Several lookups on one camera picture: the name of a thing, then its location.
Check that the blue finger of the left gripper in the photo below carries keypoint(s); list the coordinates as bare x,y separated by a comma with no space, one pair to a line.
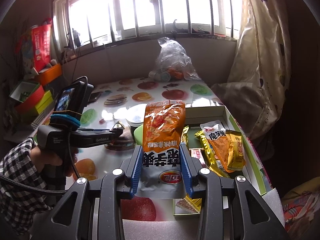
117,130

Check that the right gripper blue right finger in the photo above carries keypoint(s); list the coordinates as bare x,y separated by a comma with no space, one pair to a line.
186,169

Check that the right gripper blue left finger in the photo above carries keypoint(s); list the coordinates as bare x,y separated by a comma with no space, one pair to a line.
137,168

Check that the pink white sesame candy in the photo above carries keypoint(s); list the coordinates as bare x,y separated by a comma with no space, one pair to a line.
197,153

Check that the white red konjac snack pouch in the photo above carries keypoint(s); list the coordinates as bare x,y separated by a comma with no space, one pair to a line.
161,167

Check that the green shallow cardboard box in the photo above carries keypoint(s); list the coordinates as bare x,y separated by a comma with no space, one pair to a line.
253,169

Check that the gold yellow biscuit packet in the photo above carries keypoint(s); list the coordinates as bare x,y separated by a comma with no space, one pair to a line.
235,161

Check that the white red nougat candy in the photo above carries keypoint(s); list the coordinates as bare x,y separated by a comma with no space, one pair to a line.
189,205

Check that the long gold snack bar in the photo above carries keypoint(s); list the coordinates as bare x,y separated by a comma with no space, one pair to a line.
184,136

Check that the orange white konjac snack pouch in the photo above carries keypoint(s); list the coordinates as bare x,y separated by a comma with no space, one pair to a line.
216,135

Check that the person's left hand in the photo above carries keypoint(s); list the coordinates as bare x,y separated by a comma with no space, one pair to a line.
40,158

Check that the striped black white box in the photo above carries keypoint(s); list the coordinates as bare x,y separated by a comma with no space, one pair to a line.
38,120

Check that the green frosted jar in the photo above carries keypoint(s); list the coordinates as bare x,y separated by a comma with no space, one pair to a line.
138,135

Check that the white-lidded dark jar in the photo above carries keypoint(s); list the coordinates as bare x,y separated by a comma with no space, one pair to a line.
135,115

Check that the yellow green box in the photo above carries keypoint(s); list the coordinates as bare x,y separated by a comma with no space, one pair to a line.
46,100

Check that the black smartphone on table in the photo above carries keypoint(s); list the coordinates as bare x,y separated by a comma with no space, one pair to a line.
94,97

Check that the phone mounted on left gripper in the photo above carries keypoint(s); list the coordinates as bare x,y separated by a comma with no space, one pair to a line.
73,99

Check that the red polka dot box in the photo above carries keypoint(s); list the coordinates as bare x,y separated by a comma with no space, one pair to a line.
27,94

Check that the orange storage box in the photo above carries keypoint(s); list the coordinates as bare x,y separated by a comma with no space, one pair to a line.
49,75

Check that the clear plastic bag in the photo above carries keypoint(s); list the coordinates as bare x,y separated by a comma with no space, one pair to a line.
172,63

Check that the red gift bag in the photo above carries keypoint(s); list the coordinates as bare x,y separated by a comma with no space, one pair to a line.
40,38

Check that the cream patterned curtain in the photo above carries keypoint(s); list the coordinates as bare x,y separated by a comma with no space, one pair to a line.
260,74

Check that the colourful cloth lower right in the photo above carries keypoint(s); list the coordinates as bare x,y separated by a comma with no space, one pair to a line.
300,206

